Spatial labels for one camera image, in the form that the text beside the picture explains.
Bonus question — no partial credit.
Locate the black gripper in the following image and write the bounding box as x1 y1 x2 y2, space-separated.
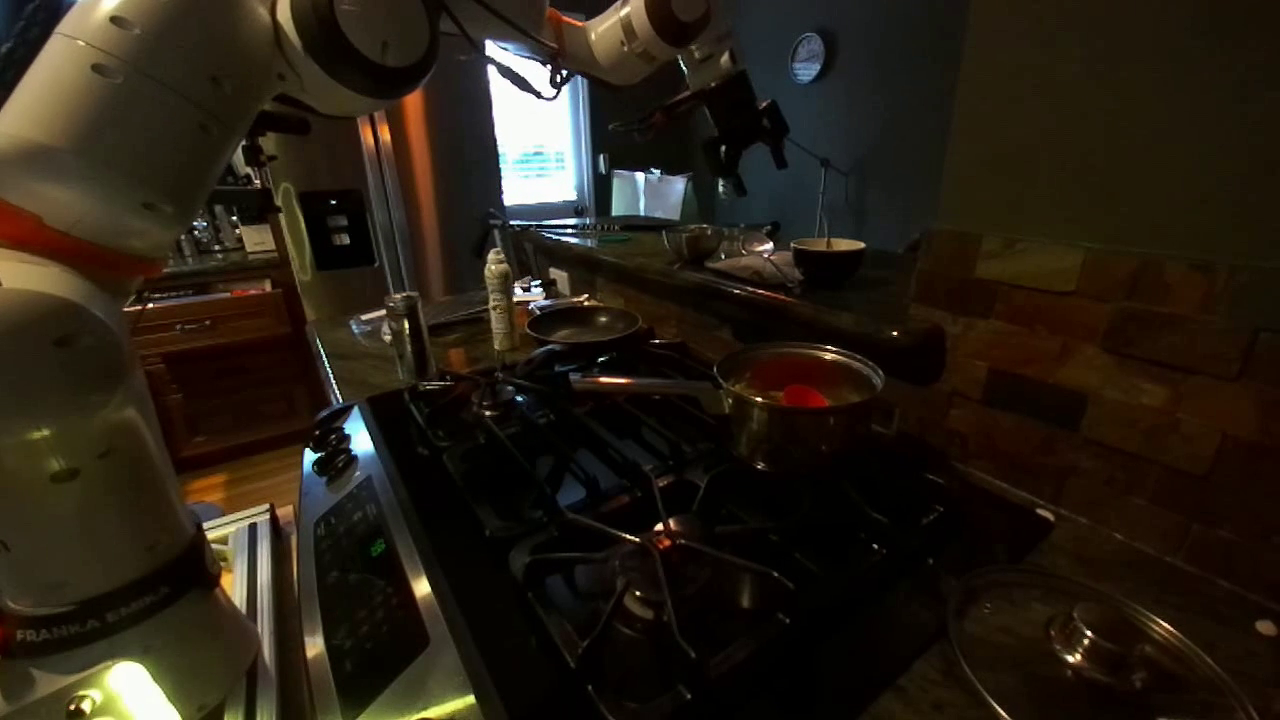
680 62 797 202

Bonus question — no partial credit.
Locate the small black bowl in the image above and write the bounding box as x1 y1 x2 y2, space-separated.
791 233 873 291

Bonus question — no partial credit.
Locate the black frying pan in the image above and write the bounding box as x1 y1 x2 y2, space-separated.
512 300 659 373

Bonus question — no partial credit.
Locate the glass pot lid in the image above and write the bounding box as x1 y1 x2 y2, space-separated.
947 564 1265 720

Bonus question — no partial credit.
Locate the thin metal desk lamp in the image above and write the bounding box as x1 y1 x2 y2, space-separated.
780 133 866 253

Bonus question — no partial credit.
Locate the bright window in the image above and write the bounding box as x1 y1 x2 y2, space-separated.
478 37 595 225

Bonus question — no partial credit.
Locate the clear container of white beans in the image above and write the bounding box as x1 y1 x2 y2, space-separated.
512 265 581 307

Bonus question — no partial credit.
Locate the red tomato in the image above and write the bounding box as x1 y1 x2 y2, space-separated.
772 379 837 412

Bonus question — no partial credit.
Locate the stainless refrigerator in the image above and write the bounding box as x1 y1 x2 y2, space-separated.
353 105 494 313

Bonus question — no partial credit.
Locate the clear glass dish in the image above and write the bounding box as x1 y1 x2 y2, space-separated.
348 300 405 352

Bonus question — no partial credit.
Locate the black gas stove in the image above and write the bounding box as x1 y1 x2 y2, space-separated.
294 338 1057 720

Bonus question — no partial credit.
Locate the black kitchen appliance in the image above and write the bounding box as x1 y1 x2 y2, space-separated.
173 105 317 274

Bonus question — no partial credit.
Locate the black stove knob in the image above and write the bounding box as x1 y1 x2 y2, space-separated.
309 403 353 449
317 441 363 490

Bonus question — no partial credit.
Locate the wooden cabinet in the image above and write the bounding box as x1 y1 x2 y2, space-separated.
123 274 331 473

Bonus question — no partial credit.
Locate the round wall clock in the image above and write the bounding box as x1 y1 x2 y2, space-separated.
787 28 834 87

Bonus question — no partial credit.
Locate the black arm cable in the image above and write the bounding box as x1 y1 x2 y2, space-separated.
443 0 585 107

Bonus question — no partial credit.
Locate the steel saucepan with handle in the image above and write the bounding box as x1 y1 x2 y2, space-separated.
566 338 897 473

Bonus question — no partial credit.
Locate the black switch panel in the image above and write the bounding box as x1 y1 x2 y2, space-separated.
298 187 376 274

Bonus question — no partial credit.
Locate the aluminium base frame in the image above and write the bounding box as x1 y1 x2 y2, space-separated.
195 502 290 720

